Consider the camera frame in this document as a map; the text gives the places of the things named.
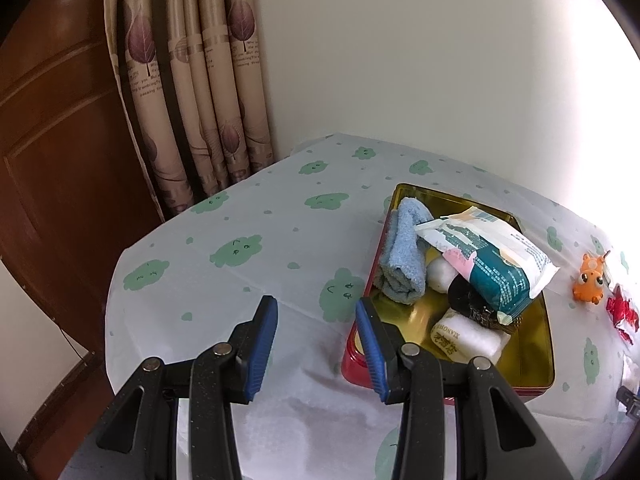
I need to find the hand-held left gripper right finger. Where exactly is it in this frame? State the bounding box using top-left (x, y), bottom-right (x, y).
top-left (355, 296), bottom-right (576, 480)

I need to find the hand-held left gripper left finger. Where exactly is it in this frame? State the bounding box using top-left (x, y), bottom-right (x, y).
top-left (60, 295), bottom-right (279, 480)

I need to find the white cotton ball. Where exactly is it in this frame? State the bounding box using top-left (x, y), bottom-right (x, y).
top-left (427, 257), bottom-right (458, 293)

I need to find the brown wooden door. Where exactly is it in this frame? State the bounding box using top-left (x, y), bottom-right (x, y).
top-left (0, 0), bottom-right (166, 361)

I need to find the black fabric bundle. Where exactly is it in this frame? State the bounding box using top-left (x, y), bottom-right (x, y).
top-left (446, 277), bottom-right (521, 333)

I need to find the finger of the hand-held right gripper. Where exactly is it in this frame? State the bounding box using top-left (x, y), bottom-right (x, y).
top-left (617, 385), bottom-right (640, 427)

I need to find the leaf print beige curtain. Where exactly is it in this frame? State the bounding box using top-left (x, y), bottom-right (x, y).
top-left (102, 0), bottom-right (276, 216)

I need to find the red snack packet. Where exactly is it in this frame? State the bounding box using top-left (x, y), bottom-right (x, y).
top-left (606, 285), bottom-right (640, 346)

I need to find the blue fluffy towel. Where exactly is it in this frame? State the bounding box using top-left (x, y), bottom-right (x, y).
top-left (376, 197), bottom-right (436, 306)

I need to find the gold tin box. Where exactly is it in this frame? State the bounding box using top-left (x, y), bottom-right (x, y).
top-left (341, 183), bottom-right (556, 401)

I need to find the black cable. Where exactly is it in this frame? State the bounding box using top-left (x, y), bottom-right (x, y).
top-left (52, 325), bottom-right (86, 361)

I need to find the white cotton pad pack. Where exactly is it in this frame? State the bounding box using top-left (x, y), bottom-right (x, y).
top-left (430, 307), bottom-right (511, 366)

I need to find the teal and white tissue pack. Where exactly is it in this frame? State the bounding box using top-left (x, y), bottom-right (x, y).
top-left (414, 206), bottom-right (561, 318)

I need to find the orange fish toy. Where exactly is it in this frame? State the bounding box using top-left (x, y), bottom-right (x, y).
top-left (572, 252), bottom-right (612, 305)

